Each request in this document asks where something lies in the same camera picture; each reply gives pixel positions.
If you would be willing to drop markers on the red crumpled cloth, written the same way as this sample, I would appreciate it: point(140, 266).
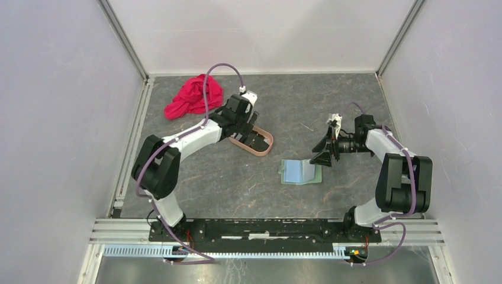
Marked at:
point(190, 99)

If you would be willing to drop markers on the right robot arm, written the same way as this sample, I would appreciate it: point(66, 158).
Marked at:
point(404, 184)

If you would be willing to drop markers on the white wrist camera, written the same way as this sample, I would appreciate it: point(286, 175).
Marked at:
point(334, 122)
point(246, 101)

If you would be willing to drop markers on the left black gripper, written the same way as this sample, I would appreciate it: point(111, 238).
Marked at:
point(245, 129)

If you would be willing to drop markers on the pink oval card tray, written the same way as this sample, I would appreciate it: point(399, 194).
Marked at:
point(256, 130)

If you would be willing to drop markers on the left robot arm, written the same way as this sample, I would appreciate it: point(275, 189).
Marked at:
point(156, 168)

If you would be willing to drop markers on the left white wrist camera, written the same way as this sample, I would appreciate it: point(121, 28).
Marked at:
point(246, 101)

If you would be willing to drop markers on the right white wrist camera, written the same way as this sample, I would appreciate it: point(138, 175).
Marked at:
point(334, 122)

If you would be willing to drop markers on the aluminium frame rail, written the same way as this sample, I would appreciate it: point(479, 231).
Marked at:
point(139, 237)

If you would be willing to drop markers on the green card holder wallet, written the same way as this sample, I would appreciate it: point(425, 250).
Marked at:
point(299, 172)

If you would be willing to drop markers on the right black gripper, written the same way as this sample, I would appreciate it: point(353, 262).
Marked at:
point(334, 145)

